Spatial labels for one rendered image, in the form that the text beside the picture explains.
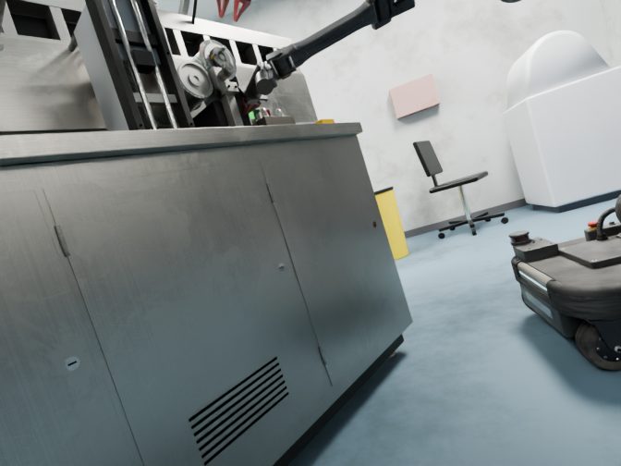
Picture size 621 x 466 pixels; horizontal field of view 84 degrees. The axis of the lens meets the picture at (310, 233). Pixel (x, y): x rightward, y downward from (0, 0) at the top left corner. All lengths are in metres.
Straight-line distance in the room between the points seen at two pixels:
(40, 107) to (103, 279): 0.84
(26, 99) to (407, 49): 3.61
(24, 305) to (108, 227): 0.18
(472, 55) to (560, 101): 1.22
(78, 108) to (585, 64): 3.40
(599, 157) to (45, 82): 3.50
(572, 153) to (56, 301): 3.39
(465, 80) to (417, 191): 1.24
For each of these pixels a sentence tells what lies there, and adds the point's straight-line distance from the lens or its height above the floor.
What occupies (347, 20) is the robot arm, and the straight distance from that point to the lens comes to 1.33.
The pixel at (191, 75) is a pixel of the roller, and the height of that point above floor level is 1.19.
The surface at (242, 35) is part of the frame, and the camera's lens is 2.11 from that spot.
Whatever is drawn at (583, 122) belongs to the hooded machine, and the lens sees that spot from 3.55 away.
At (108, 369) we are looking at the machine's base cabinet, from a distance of 0.75.
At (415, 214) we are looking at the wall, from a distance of 4.11.
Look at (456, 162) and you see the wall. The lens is 4.15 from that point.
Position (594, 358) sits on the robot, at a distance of 1.22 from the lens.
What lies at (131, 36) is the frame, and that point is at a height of 1.21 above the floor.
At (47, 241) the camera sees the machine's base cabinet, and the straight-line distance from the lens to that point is 0.73.
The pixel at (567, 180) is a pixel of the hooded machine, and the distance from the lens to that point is 3.49.
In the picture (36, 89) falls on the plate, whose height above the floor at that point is 1.28.
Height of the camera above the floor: 0.64
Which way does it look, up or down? 4 degrees down
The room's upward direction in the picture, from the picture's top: 17 degrees counter-clockwise
